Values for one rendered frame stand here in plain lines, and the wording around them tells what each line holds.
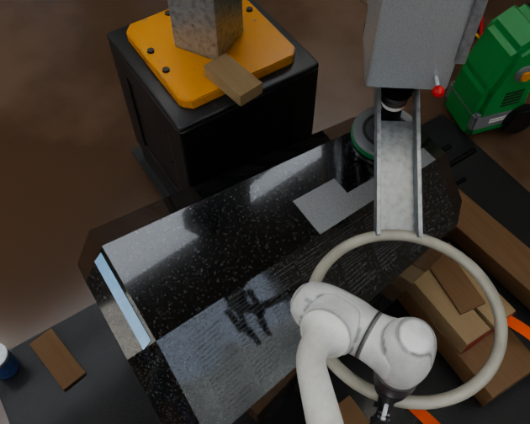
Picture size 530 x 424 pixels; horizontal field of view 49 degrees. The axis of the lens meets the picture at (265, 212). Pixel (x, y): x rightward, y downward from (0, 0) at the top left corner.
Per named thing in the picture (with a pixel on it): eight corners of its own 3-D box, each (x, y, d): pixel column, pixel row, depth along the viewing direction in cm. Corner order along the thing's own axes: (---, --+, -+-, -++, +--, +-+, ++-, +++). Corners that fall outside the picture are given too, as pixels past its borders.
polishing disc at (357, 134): (357, 103, 193) (357, 100, 192) (422, 113, 191) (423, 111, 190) (347, 151, 182) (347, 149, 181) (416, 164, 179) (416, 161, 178)
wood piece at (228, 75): (204, 76, 209) (203, 64, 204) (226, 63, 212) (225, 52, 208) (240, 107, 200) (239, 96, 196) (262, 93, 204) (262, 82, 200)
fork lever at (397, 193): (363, 22, 181) (365, 12, 176) (426, 24, 180) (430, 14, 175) (360, 238, 160) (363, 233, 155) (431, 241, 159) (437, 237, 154)
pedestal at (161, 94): (131, 151, 290) (94, 31, 228) (244, 98, 310) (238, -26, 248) (197, 248, 259) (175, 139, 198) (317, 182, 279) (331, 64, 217)
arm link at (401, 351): (434, 360, 118) (376, 327, 122) (454, 325, 106) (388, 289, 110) (411, 405, 113) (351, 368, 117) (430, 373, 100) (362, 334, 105)
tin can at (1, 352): (8, 384, 225) (-4, 373, 214) (-13, 373, 227) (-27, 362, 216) (24, 360, 230) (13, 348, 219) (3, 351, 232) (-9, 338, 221)
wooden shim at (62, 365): (30, 345, 234) (29, 343, 232) (51, 329, 237) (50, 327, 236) (64, 391, 223) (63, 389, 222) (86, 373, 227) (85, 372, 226)
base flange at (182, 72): (124, 34, 227) (121, 24, 223) (231, -9, 242) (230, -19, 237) (185, 113, 204) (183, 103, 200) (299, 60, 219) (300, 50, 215)
